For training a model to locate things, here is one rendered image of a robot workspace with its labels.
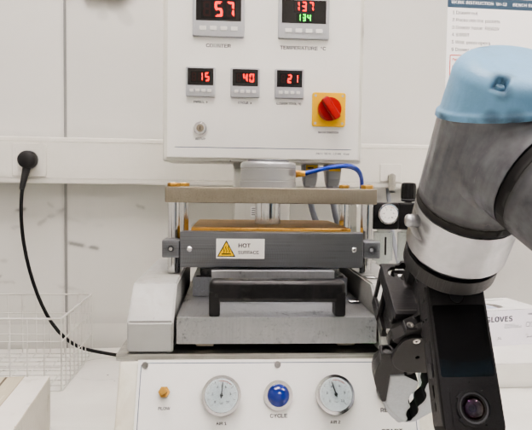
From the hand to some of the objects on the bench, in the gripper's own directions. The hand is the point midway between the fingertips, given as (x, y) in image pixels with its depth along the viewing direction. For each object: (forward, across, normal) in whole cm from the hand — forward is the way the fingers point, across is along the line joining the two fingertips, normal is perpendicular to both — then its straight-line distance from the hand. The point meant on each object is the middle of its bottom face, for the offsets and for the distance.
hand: (406, 419), depth 54 cm
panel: (+10, +12, +8) cm, 18 cm away
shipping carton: (+22, +48, -7) cm, 53 cm away
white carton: (+44, -35, -45) cm, 72 cm away
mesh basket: (+44, +59, -38) cm, 83 cm away
